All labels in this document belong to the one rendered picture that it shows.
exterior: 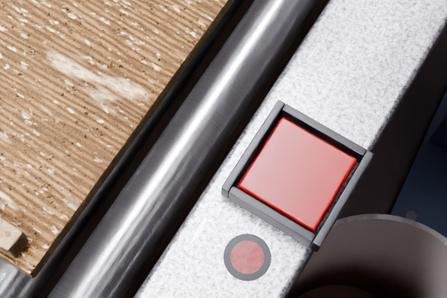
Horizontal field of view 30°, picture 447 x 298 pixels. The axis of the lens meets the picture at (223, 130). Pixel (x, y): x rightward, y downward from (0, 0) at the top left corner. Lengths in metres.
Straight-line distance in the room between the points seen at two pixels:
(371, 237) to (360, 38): 0.64
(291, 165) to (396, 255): 0.74
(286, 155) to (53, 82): 0.17
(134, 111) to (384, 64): 0.19
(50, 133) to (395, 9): 0.27
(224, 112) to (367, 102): 0.10
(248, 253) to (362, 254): 0.76
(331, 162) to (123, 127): 0.14
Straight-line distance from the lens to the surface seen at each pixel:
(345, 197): 0.56
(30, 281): 0.57
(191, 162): 0.58
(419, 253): 1.24
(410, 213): 1.54
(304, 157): 0.57
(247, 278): 0.56
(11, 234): 0.53
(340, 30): 0.63
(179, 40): 0.59
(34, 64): 0.60
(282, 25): 0.62
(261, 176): 0.56
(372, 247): 1.28
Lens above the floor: 1.46
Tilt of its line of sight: 69 degrees down
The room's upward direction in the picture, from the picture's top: 3 degrees clockwise
